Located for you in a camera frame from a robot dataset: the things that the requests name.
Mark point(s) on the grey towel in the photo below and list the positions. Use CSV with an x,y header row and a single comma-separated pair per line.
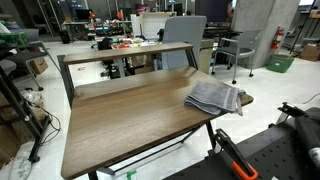
x,y
214,99

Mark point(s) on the black robot base cylinder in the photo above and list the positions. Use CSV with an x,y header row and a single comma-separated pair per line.
x,y
308,126

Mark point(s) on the wooden desk with shelf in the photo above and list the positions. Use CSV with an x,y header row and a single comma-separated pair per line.
x,y
114,120

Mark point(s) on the grey rolling chair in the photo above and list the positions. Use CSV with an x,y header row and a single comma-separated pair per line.
x,y
243,47

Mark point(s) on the green plastic basket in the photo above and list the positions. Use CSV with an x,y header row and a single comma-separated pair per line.
x,y
280,63

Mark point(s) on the cardboard box left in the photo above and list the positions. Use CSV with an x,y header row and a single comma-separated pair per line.
x,y
38,65

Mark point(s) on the cardboard box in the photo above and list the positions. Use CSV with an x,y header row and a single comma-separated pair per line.
x,y
311,53
38,65

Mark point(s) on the red fire extinguisher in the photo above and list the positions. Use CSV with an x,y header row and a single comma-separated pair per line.
x,y
277,38

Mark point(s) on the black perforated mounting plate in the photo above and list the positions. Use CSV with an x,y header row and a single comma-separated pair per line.
x,y
277,153

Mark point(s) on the grey office chair left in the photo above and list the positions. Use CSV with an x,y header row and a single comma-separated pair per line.
x,y
29,48

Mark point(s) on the cardboard box right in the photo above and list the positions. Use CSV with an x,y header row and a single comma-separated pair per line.
x,y
311,53

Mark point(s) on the orange handled black clamp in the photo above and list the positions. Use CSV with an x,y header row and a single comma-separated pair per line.
x,y
241,168

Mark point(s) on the black metal rack frame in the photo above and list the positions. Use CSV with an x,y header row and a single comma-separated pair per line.
x,y
24,114

